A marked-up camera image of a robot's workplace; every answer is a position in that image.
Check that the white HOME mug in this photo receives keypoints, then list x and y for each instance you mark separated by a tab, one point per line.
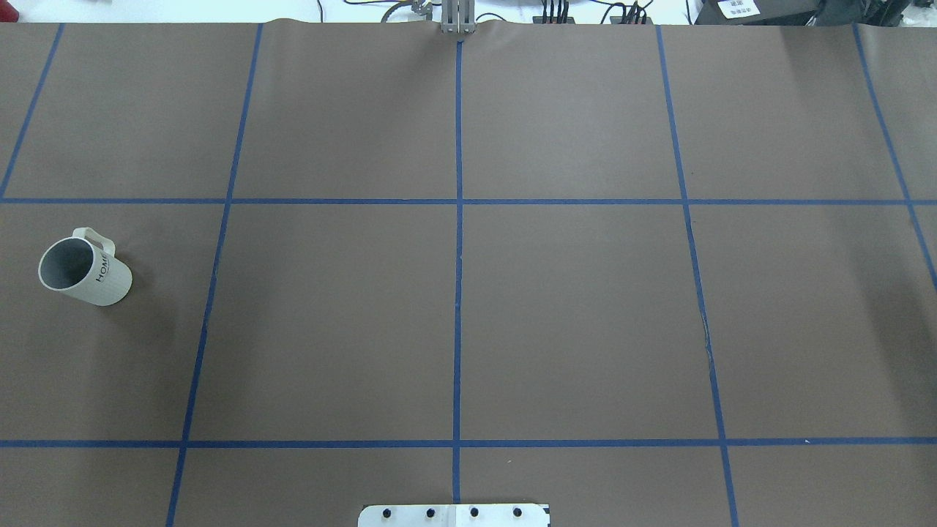
84	266

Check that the brown table mat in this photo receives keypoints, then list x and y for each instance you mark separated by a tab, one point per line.
665	275

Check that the aluminium frame post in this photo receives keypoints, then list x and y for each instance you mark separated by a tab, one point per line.
458	16

